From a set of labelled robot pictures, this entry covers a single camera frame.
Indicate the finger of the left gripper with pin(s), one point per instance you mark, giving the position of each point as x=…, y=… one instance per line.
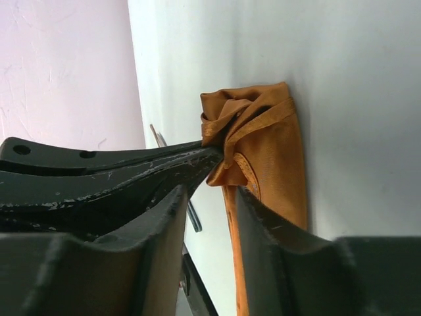
x=92, y=205
x=26, y=157

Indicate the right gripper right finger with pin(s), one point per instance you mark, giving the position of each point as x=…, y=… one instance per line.
x=289, y=271

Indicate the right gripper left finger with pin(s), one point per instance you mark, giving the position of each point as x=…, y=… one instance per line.
x=133, y=270

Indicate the orange cloth napkin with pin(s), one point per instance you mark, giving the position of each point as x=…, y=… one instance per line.
x=258, y=131

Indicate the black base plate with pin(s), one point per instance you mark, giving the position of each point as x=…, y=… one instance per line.
x=197, y=296

